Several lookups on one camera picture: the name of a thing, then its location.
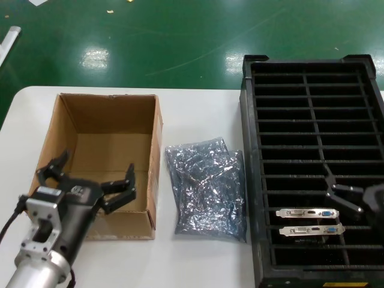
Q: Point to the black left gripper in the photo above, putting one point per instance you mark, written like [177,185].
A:
[81,204]

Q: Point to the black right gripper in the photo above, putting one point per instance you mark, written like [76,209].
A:
[376,204]

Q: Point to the graphics card with silver bracket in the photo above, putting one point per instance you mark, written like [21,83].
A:
[300,231]
[288,213]

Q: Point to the silver blue antistatic bag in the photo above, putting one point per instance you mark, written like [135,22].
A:
[180,156]
[216,210]

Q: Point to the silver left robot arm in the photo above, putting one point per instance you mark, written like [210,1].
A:
[30,276]

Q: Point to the brown cardboard box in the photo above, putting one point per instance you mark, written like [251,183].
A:
[105,120]

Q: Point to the black slotted plastic container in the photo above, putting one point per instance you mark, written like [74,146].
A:
[249,120]

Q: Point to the white metal table leg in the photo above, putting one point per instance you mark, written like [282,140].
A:
[12,34]

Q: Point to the white paper sheet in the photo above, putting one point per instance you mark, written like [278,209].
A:
[38,2]

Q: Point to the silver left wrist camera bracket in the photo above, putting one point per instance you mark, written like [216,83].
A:
[42,216]

